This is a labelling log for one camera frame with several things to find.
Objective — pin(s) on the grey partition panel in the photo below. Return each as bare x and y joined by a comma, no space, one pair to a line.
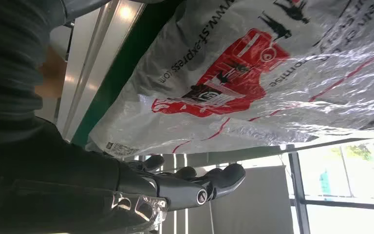
254,206

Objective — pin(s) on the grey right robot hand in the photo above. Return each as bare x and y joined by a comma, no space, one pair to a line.
61,181

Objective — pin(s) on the silver conveyor side rail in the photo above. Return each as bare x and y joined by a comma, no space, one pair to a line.
90,64

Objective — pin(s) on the green conveyor belt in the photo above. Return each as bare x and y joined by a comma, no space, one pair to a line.
119,64

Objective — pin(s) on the dark window frame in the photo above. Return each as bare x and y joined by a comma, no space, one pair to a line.
298,193

